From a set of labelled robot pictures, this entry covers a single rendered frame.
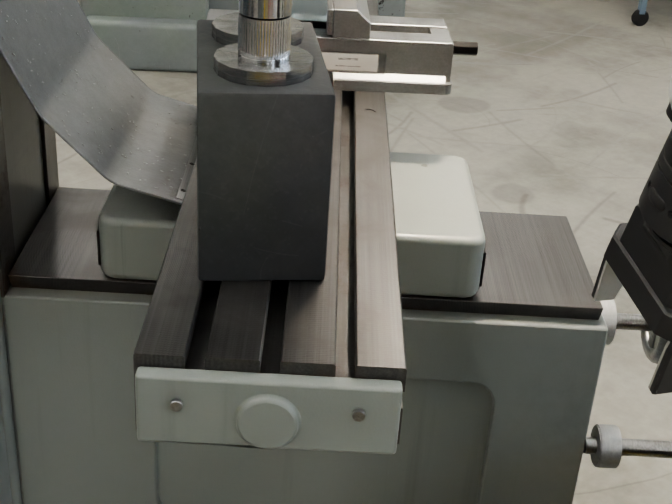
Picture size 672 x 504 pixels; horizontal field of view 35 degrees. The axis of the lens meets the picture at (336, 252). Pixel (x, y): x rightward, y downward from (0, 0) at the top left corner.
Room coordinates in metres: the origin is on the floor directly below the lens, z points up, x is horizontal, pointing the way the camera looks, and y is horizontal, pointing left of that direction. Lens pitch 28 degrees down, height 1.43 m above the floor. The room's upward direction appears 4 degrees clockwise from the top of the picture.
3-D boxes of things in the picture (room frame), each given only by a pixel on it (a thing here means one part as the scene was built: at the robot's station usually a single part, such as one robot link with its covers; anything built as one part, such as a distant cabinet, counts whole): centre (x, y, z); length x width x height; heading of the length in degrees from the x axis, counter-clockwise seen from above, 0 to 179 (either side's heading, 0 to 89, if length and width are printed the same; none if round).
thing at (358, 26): (1.50, 0.01, 1.02); 0.12 x 0.06 x 0.04; 3
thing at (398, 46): (1.50, 0.03, 0.98); 0.35 x 0.15 x 0.11; 93
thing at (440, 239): (1.35, 0.06, 0.79); 0.50 x 0.35 x 0.12; 91
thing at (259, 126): (0.99, 0.08, 1.03); 0.22 x 0.12 x 0.20; 8
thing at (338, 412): (1.35, 0.06, 0.89); 1.24 x 0.23 x 0.08; 1
